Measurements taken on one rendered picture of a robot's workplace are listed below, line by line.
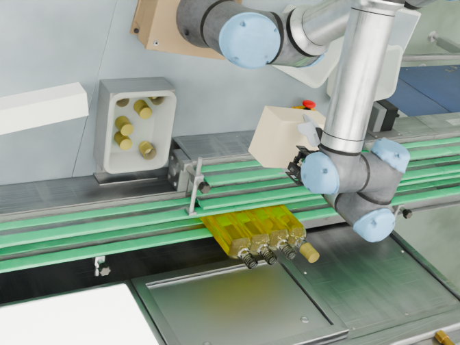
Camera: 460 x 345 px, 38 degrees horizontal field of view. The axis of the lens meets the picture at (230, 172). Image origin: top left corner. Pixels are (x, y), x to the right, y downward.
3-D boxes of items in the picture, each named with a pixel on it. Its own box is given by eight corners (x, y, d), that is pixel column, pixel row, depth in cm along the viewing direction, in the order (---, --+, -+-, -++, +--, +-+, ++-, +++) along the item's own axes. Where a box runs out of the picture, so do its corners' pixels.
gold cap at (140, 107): (133, 99, 171) (139, 107, 167) (146, 98, 172) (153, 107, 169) (132, 112, 172) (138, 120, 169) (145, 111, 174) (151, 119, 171)
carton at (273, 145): (265, 105, 155) (282, 120, 149) (317, 111, 164) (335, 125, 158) (248, 150, 160) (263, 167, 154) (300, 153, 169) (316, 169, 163)
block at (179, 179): (164, 179, 183) (174, 193, 178) (169, 149, 178) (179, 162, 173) (176, 177, 185) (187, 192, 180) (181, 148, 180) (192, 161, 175)
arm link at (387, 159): (380, 157, 122) (358, 207, 126) (422, 156, 128) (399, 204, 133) (353, 135, 127) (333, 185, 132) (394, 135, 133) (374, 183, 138)
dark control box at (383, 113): (356, 120, 216) (372, 133, 210) (363, 97, 212) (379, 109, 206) (376, 118, 220) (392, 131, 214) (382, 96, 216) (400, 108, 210)
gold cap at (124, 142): (114, 131, 173) (120, 139, 170) (127, 129, 175) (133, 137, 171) (113, 142, 175) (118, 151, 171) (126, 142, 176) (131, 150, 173)
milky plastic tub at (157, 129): (92, 157, 176) (103, 175, 170) (99, 79, 165) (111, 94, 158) (154, 151, 184) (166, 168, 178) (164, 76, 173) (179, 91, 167)
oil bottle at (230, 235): (196, 215, 187) (232, 263, 172) (199, 199, 184) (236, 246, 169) (214, 213, 190) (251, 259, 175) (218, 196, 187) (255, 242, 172)
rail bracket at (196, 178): (174, 198, 179) (194, 226, 170) (183, 144, 171) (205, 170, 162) (184, 197, 181) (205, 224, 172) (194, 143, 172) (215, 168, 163)
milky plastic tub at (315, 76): (302, 78, 198) (318, 91, 192) (249, 48, 183) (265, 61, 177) (335, 27, 194) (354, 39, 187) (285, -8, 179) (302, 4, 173)
